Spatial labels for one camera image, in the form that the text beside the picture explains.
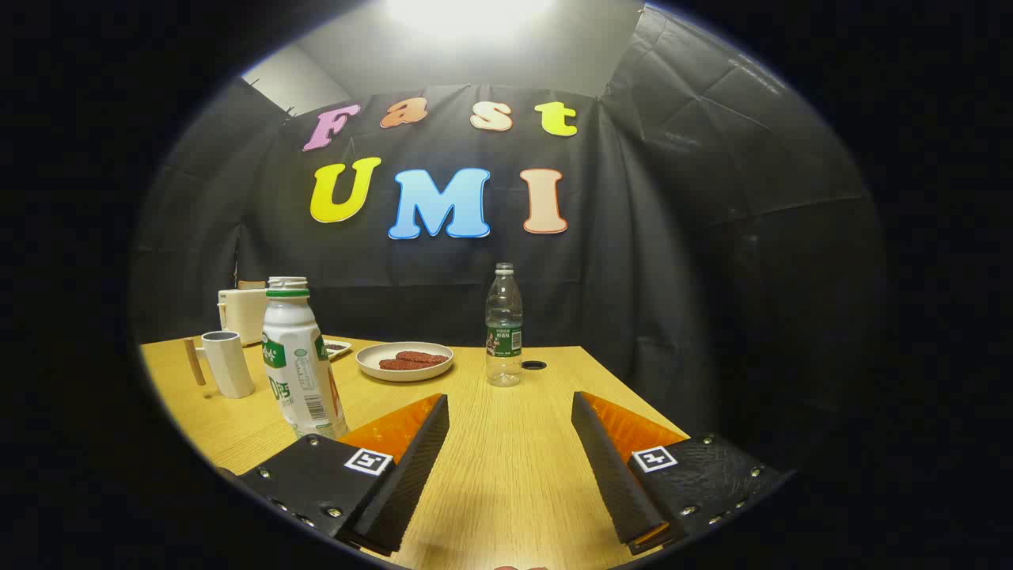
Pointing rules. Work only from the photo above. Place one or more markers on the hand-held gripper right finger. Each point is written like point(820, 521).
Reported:
point(613, 475)

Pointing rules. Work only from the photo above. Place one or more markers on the bread slice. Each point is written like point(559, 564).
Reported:
point(252, 284)

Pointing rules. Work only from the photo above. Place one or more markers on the clear plastic water bottle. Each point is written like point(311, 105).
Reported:
point(503, 340)

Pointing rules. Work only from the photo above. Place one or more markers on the white divided bean dish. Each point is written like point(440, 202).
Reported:
point(336, 347)

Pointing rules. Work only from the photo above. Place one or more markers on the white round plate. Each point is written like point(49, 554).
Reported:
point(419, 374)

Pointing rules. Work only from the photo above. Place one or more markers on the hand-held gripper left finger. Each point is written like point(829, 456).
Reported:
point(415, 483)

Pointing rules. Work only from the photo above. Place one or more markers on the white juice bottle green label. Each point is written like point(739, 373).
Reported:
point(297, 372)

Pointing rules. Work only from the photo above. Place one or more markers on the red sausage piece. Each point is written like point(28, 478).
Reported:
point(400, 365)
point(423, 357)

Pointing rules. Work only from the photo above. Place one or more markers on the wooden table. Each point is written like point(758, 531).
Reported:
point(506, 459)

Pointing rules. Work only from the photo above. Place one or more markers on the cream toaster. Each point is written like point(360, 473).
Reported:
point(244, 315)

